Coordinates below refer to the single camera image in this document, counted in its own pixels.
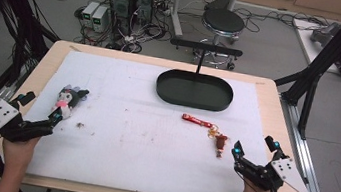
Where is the wooden table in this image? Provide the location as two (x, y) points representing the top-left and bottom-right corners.
(0, 31), (332, 192)

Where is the white table mat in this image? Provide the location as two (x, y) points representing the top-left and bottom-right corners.
(15, 45), (294, 192)

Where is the black hanger stand with tray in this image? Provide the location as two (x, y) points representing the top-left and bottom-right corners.
(152, 36), (245, 115)

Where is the black round stool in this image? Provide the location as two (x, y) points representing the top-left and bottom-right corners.
(192, 4), (249, 72)

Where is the white desk leg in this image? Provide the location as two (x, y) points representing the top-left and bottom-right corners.
(166, 0), (189, 39)

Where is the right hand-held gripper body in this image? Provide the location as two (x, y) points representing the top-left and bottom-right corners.
(229, 150), (316, 192)

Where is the grey power supply unit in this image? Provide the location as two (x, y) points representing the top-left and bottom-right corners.
(79, 0), (101, 29)
(89, 4), (110, 34)

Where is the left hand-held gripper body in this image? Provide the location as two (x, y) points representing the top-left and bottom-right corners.
(0, 96), (58, 148)

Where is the person's left hand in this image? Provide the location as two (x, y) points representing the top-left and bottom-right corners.
(0, 131), (41, 172)

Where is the red strap figure keychain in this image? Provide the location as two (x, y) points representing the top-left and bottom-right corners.
(177, 112), (232, 159)

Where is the tangle of floor cables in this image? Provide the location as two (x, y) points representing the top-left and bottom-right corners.
(69, 0), (181, 60)

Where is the black and white plush keychain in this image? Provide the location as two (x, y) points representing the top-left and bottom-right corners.
(49, 82), (91, 122)

